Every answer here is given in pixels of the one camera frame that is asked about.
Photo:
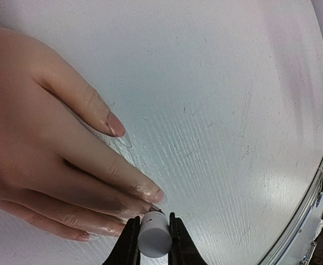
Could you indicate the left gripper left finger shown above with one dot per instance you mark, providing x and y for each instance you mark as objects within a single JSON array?
[{"x": 125, "y": 251}]

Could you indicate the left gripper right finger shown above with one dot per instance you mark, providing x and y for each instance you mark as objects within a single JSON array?
[{"x": 183, "y": 250}]

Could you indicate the white nail polish cap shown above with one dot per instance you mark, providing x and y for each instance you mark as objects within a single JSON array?
[{"x": 154, "y": 239}]

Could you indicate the mannequin hand with long nails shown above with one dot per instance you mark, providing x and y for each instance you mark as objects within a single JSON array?
[{"x": 54, "y": 173}]

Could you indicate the aluminium front rail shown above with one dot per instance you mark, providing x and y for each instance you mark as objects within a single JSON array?
[{"x": 310, "y": 200}]

